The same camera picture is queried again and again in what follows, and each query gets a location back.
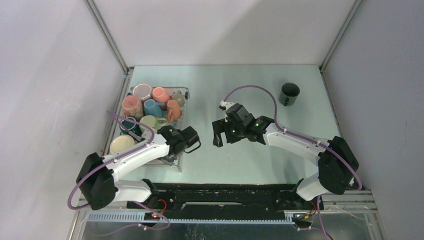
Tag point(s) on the dark green mug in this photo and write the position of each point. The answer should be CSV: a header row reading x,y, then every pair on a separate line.
x,y
288,94

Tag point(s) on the beige small mug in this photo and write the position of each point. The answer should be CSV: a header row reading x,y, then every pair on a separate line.
x,y
179,98

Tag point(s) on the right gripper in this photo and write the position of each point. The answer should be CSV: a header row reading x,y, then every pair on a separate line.
x,y
222,126

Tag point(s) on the aluminium frame rail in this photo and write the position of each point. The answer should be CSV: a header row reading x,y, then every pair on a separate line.
x,y
351,216

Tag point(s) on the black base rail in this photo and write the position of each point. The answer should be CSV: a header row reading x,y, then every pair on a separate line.
x,y
230,202

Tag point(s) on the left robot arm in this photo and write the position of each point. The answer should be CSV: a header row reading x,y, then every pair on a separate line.
x,y
101,178

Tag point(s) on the blue mug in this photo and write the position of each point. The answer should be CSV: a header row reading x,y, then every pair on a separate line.
x,y
154,108

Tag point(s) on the teal green mug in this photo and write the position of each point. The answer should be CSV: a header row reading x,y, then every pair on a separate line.
x,y
132,127

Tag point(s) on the cream mug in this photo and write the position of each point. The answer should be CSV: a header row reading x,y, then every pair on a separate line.
x,y
121,143

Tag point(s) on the grey mug white base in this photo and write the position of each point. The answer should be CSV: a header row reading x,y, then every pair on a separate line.
x,y
143,91

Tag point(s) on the wire dish rack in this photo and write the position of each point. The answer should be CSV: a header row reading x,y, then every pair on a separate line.
x,y
154,131

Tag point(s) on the light green mug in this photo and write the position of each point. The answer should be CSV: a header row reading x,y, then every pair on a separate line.
x,y
154,122

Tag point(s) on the pink patterned mug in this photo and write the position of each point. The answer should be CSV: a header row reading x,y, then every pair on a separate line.
x,y
132,107

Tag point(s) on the salmon printed mug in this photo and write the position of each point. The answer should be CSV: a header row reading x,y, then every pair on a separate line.
x,y
174,111

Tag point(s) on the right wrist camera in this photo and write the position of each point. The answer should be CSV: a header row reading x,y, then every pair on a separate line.
x,y
235,113

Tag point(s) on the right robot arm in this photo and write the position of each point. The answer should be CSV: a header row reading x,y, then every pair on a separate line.
x,y
333,158

